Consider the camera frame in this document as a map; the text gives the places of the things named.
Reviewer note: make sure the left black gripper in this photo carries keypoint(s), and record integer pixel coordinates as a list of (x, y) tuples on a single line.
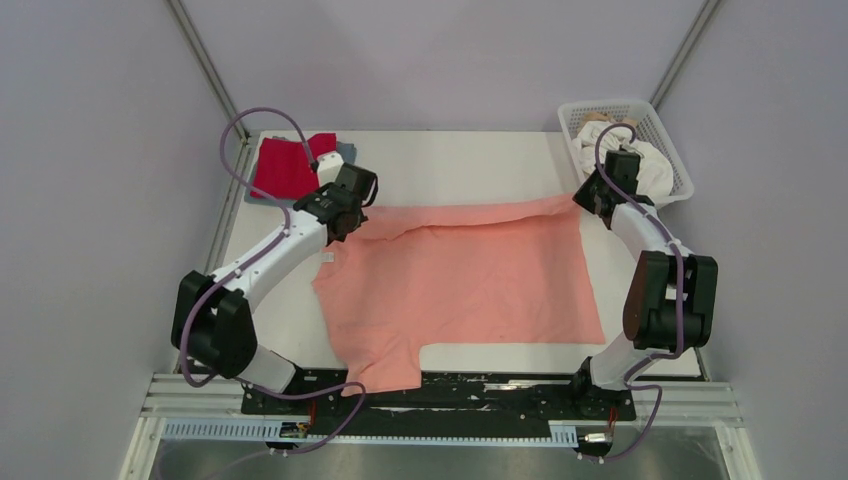
[(324, 189)]

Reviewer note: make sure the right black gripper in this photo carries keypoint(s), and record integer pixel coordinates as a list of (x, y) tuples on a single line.
[(581, 195)]

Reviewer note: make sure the salmon pink t shirt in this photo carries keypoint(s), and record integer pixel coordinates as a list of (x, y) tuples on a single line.
[(465, 274)]

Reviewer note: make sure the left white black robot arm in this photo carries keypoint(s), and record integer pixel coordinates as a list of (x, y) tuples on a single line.
[(213, 321)]

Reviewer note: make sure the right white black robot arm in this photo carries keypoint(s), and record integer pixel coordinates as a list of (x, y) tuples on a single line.
[(669, 306)]

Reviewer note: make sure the crumpled white t shirt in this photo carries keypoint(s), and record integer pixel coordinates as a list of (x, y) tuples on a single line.
[(595, 139)]

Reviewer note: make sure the folded grey blue t shirt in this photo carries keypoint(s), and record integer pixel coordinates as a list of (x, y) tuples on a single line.
[(320, 144)]

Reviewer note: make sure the beige garment in basket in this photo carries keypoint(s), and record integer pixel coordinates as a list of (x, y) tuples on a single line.
[(596, 116)]

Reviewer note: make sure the folded red t shirt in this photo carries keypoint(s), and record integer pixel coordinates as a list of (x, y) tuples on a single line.
[(283, 170)]

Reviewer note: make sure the white plastic laundry basket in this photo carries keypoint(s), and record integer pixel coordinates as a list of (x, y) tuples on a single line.
[(649, 128)]

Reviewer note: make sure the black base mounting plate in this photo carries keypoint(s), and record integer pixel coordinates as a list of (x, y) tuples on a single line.
[(446, 403)]

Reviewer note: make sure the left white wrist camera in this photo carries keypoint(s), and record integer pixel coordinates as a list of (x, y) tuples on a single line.
[(328, 167)]

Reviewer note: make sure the aluminium frame rail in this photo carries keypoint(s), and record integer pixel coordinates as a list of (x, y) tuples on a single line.
[(661, 403)]

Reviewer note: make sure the white slotted cable duct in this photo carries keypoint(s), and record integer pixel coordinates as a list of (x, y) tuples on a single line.
[(553, 436)]

